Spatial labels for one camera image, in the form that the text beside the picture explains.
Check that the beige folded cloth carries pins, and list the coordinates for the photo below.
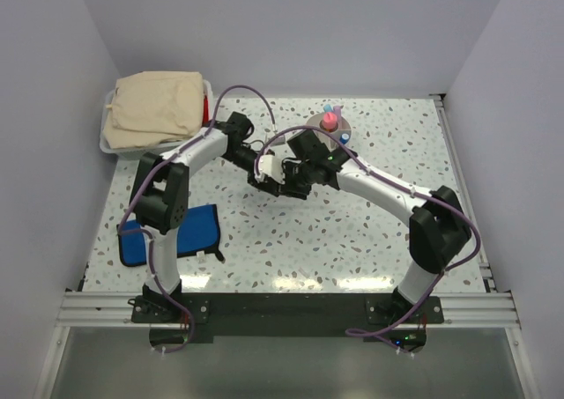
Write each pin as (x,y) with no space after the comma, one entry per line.
(155,107)

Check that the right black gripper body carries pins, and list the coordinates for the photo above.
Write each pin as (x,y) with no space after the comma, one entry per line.
(299,180)

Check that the blue fabric pouch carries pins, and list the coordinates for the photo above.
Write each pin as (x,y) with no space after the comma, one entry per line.
(198,233)

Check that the pink purple highlighter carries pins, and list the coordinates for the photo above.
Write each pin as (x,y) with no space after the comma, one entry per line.
(338,111)

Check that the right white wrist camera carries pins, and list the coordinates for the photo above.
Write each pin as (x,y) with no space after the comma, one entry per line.
(269,166)

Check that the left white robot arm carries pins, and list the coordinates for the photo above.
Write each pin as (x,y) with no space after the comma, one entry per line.
(160,197)

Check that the white plastic basket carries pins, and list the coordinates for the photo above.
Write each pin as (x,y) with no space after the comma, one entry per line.
(136,152)

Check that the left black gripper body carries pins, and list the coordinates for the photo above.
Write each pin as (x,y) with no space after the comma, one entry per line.
(252,179)

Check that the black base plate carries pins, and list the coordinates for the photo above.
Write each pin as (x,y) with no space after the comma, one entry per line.
(261,314)

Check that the blue cylindrical stamp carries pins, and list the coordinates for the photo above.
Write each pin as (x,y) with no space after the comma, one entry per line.
(345,137)

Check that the aluminium frame rail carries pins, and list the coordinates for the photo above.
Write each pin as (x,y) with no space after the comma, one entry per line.
(451,310)

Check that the small clear plastic piece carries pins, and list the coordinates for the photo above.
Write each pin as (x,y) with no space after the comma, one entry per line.
(303,272)

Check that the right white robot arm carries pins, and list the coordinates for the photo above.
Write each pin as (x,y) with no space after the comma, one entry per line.
(438,230)

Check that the pink cap clear tube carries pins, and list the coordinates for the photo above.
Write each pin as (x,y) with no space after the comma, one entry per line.
(329,122)

